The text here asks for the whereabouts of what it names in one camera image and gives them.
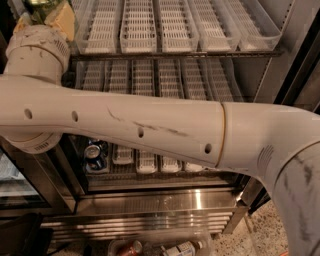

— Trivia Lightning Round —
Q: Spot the top shelf tray two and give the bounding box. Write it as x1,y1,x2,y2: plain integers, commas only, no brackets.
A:
75,0,122,54

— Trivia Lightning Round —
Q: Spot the clear plastic floor bin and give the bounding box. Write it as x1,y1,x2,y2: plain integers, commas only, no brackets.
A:
107,229,213,256

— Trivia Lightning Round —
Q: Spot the top shelf tray six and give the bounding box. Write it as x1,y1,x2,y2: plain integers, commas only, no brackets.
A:
225,0,281,52

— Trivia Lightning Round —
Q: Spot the blue soda can rear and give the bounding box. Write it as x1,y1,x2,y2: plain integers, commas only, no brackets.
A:
89,138,108,155

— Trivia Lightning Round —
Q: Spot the fridge glass door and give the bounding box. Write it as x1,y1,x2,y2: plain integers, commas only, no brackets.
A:
248,9,320,214

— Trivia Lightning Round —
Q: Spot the blue soda can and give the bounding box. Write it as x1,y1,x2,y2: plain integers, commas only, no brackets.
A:
84,144,106,171
89,138,108,155

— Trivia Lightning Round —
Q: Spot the top shelf tray four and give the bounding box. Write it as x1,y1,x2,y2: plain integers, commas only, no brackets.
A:
157,0,199,53

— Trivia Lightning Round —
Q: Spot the white labelled bottle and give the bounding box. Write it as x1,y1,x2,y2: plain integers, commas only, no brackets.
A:
161,241,203,256

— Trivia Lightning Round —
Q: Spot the blue soda can front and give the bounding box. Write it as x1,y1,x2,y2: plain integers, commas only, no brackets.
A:
84,144,106,171

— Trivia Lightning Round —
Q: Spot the top shelf tray three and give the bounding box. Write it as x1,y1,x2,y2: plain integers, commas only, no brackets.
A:
120,0,157,53

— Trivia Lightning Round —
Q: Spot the green drink can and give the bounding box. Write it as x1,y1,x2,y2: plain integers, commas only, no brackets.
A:
23,0,63,24

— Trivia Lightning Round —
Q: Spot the top shelf tray five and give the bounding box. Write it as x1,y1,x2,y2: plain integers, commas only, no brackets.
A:
188,0,241,52

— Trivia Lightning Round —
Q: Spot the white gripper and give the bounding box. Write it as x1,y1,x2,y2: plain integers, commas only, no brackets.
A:
6,1,75,72

